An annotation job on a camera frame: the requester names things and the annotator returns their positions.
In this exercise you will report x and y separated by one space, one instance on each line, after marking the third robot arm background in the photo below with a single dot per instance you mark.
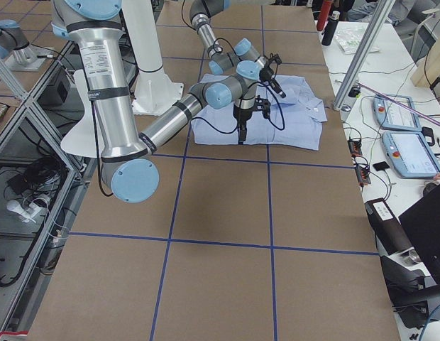
17 51

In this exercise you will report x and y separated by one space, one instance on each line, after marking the teach pendant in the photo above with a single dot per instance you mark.
391 116
410 154

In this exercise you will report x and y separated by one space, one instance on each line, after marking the black laptop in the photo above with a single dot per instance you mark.
421 223

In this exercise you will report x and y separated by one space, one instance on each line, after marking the black box device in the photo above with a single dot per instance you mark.
387 227

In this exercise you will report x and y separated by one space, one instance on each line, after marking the aluminium frame post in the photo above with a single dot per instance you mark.
376 22

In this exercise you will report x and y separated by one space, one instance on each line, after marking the red bottle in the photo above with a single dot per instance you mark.
323 14

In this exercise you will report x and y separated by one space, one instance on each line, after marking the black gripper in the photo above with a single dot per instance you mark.
267 74
240 116

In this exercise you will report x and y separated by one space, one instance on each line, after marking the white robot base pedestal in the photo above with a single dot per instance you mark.
154 92

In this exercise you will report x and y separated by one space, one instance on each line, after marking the black water bottle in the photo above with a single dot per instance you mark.
330 28

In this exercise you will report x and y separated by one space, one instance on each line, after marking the upper teach pendant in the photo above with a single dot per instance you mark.
391 116

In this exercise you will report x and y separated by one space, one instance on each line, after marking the light blue striped shirt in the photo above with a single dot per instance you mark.
295 120

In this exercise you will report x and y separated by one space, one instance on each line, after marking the lower teach pendant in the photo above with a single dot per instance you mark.
410 154

